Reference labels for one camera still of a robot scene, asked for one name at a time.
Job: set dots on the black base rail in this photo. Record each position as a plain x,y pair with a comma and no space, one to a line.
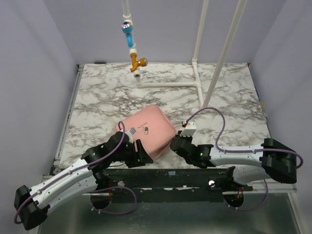
170,185

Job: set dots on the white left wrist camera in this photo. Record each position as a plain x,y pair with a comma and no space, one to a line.
130,133

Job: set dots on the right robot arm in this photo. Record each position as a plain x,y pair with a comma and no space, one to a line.
271,159

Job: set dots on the orange brass faucet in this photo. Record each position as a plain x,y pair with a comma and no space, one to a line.
142,62

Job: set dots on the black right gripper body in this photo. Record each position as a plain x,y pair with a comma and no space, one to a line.
180,143

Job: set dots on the white PVC pipe frame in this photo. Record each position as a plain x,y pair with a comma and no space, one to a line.
203,99

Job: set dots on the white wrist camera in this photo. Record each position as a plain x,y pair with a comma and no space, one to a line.
189,128
130,133

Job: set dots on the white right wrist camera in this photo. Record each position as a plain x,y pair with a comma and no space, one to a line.
189,128

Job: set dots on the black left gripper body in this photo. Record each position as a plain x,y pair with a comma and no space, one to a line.
128,155

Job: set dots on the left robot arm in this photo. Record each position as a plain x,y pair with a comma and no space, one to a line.
83,176

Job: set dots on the pink medicine kit case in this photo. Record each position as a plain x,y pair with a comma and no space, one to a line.
153,128

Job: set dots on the blue valve handle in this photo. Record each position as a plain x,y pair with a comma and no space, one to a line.
127,29

